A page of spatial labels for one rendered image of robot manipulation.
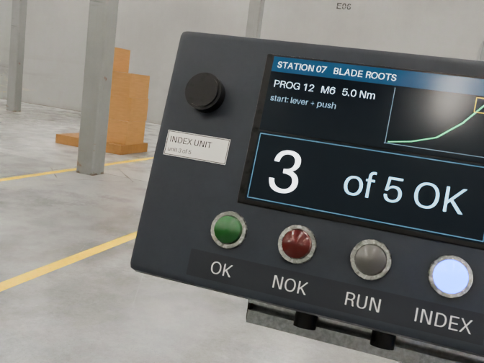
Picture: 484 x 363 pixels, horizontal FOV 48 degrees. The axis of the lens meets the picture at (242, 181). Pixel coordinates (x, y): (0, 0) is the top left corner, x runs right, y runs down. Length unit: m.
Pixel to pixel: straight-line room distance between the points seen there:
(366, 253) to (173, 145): 0.16
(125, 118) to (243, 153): 8.21
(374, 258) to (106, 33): 6.25
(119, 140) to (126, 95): 0.70
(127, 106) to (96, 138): 2.10
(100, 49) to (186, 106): 6.11
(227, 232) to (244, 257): 0.02
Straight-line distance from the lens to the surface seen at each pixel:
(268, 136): 0.39
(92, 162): 6.60
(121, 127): 8.60
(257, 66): 0.41
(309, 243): 0.37
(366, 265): 0.37
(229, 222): 0.38
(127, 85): 8.53
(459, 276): 0.37
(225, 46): 0.42
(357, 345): 0.46
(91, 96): 6.56
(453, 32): 13.13
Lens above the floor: 1.22
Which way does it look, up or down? 10 degrees down
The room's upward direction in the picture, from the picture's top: 7 degrees clockwise
